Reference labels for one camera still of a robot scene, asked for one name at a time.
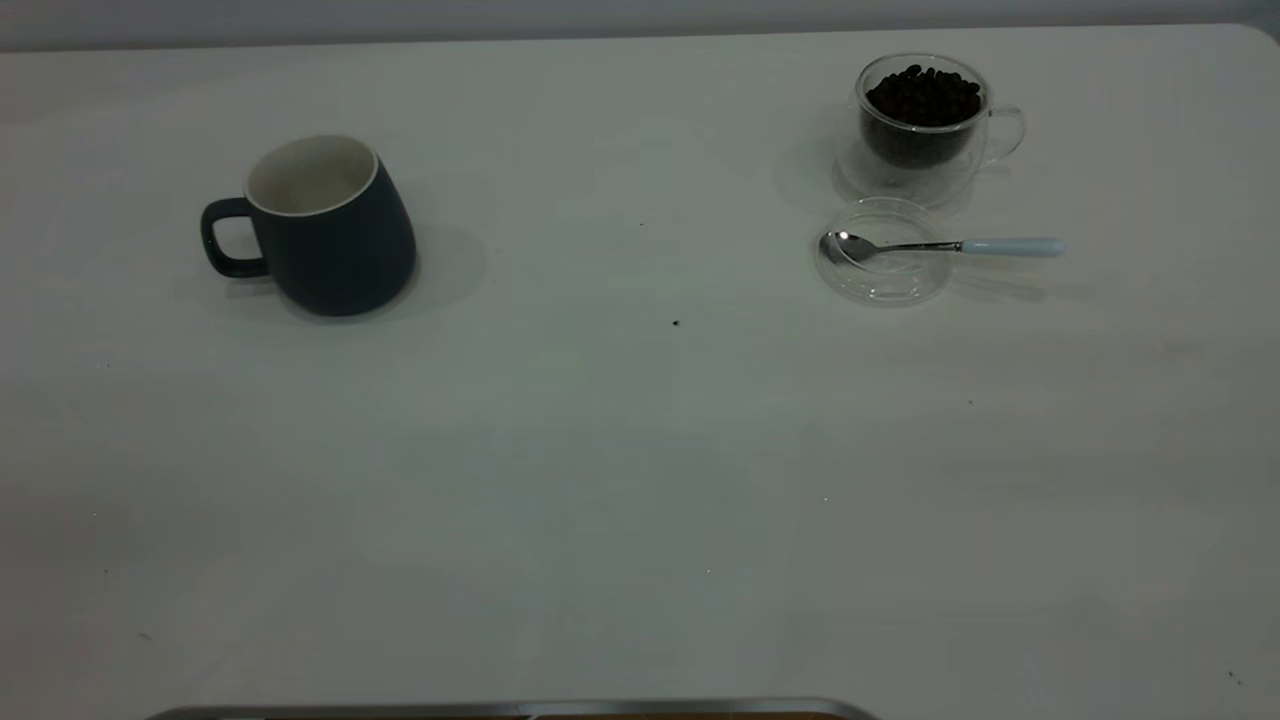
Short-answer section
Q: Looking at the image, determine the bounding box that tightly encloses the dark grey ceramic mug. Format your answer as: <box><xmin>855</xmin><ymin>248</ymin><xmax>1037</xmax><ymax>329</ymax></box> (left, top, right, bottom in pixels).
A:
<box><xmin>200</xmin><ymin>134</ymin><xmax>419</xmax><ymax>318</ymax></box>

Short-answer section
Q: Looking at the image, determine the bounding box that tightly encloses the spoon with light blue handle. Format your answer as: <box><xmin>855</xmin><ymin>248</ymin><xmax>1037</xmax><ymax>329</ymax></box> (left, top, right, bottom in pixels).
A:
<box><xmin>820</xmin><ymin>231</ymin><xmax>1066</xmax><ymax>267</ymax></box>

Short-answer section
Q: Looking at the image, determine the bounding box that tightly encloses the coffee beans heap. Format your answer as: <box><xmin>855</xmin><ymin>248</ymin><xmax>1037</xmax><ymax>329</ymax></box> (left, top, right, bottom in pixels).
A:
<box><xmin>865</xmin><ymin>64</ymin><xmax>983</xmax><ymax>169</ymax></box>

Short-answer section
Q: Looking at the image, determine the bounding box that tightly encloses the clear glass saucer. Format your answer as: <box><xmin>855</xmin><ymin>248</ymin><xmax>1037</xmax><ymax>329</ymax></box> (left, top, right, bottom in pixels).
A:
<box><xmin>815</xmin><ymin>197</ymin><xmax>953</xmax><ymax>306</ymax></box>

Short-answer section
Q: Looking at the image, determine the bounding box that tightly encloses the metal edge strip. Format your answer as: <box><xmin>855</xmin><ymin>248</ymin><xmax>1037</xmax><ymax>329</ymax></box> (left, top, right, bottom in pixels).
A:
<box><xmin>145</xmin><ymin>698</ymin><xmax>881</xmax><ymax>720</ymax></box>

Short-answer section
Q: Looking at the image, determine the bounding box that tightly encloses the clear glass handled cup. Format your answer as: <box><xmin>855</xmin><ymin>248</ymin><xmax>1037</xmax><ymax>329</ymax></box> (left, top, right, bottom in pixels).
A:
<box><xmin>835</xmin><ymin>52</ymin><xmax>1027</xmax><ymax>209</ymax></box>

